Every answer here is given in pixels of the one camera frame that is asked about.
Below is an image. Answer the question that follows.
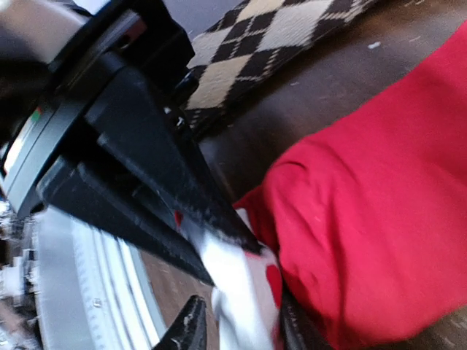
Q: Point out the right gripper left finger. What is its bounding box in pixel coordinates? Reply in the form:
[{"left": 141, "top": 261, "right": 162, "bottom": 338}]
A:
[{"left": 153, "top": 295, "right": 207, "bottom": 350}]

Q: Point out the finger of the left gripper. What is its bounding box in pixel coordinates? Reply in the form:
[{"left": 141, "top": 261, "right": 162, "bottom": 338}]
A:
[{"left": 36, "top": 156, "right": 214, "bottom": 286}]

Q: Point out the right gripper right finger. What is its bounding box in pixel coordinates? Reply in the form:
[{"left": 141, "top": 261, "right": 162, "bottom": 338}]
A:
[{"left": 281, "top": 291, "right": 328, "bottom": 350}]

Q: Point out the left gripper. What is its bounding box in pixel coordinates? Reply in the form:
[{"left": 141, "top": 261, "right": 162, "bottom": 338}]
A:
[{"left": 1, "top": 1, "right": 260, "bottom": 254}]

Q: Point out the red snowflake sock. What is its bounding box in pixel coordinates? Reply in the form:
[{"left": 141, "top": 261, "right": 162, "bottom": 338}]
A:
[{"left": 175, "top": 26, "right": 466, "bottom": 349}]

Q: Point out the brown argyle sock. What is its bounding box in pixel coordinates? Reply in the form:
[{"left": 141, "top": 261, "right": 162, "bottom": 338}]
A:
[{"left": 185, "top": 0, "right": 374, "bottom": 136}]

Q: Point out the aluminium front rail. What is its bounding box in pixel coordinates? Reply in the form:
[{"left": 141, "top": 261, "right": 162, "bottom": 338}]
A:
[{"left": 0, "top": 203, "right": 169, "bottom": 350}]

